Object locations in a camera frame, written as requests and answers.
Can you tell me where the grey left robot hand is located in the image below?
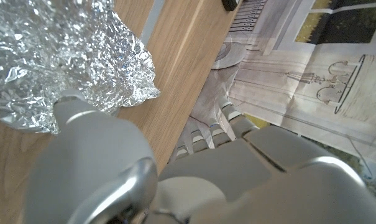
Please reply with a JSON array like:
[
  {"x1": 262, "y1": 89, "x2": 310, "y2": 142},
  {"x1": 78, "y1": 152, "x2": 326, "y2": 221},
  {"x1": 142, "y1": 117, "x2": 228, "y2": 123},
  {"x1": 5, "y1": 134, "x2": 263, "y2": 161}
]
[{"x1": 22, "y1": 88, "x2": 376, "y2": 224}]

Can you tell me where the aluminum foil sheet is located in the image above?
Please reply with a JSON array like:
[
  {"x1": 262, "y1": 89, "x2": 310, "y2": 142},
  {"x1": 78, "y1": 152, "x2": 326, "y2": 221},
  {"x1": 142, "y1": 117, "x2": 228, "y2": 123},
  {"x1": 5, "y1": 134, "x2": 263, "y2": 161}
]
[{"x1": 0, "y1": 0, "x2": 161, "y2": 134}]

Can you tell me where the black power adapter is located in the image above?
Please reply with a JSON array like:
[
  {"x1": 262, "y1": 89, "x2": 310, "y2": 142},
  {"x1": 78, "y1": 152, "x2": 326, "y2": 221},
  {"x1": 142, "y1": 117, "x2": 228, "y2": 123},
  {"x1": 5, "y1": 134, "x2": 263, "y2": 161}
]
[{"x1": 221, "y1": 0, "x2": 240, "y2": 12}]

